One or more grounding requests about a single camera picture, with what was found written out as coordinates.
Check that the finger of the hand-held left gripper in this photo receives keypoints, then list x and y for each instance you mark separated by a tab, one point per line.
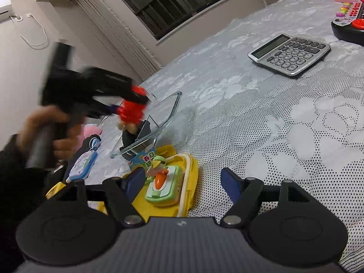
105	110
119	93

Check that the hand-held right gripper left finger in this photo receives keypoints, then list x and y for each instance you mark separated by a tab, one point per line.
134	182

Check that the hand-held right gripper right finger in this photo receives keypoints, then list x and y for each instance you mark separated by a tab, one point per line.
229	182

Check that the red toy figure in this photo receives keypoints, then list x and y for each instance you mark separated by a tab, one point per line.
131	111

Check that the green toy with orange carrot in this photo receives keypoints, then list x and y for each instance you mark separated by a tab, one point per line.
162	194

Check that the yellow plastic lid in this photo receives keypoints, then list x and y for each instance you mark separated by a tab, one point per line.
186	193

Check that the clear glass container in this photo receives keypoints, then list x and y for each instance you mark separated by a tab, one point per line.
174	110

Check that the person's left forearm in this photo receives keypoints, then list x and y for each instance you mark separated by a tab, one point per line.
14	193

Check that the white floral cloth desktop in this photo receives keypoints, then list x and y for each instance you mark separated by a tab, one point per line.
256	119

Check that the person's left hand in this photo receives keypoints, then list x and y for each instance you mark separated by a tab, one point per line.
42	122

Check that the blue printed card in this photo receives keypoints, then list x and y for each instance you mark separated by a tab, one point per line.
139	159

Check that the pink plush toy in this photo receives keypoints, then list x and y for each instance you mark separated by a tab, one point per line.
92	130

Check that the black object in glass container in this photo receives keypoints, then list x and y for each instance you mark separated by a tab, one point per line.
133	140

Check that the light blue toy phone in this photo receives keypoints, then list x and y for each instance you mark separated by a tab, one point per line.
82	165

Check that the white pleated curtain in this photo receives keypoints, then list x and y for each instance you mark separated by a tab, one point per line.
113	34

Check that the yellow plastic container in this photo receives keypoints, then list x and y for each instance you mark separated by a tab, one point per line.
55	190

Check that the white air conditioner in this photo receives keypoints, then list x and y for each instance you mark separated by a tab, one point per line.
5	7

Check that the dark window with bars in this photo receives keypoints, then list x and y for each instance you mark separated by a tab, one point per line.
170	0

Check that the silver calculator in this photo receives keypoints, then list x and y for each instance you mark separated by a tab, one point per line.
293	54

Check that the black toy with colourful buttons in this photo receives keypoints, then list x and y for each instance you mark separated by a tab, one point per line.
349	26

